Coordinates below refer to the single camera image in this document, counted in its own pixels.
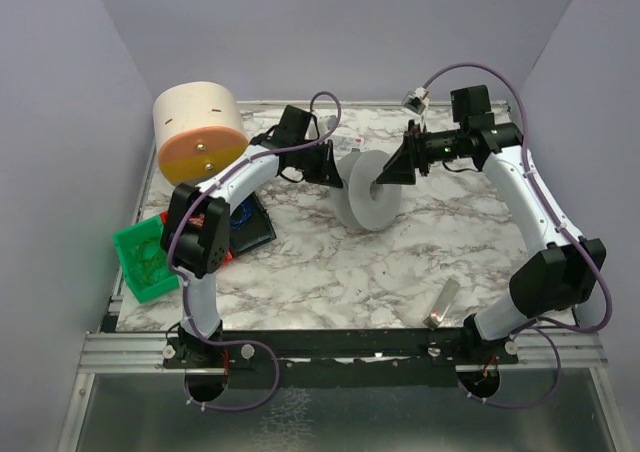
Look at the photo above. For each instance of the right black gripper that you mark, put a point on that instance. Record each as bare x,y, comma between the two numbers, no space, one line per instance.
413,148

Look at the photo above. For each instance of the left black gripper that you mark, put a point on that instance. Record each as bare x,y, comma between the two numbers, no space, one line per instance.
326,162

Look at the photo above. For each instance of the grey plastic cable spool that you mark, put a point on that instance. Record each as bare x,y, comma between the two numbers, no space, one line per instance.
362,203

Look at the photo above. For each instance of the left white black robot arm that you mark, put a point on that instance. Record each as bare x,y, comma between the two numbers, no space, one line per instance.
196,235

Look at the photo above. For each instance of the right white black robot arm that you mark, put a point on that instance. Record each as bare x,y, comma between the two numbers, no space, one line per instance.
559,272

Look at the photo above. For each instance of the packaged protractor ruler set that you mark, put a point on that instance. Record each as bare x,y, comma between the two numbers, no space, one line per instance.
346,144

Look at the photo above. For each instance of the black plastic bin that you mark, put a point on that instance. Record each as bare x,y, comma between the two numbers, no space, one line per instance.
251,227

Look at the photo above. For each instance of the grey metal clip tool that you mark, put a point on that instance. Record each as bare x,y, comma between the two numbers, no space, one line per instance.
441,304

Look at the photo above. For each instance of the red plastic bin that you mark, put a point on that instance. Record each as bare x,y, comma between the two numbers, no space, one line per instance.
227,257

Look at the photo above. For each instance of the beige layered cylinder model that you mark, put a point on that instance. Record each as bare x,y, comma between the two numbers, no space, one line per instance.
199,131

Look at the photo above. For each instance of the green plastic bin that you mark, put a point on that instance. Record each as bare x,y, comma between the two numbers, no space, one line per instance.
143,261

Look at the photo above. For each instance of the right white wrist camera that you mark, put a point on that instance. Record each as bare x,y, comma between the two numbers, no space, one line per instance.
417,102

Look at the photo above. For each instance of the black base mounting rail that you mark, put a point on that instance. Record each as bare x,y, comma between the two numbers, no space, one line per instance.
341,358

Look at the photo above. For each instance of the aluminium extrusion frame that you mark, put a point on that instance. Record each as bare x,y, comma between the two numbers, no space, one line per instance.
139,352

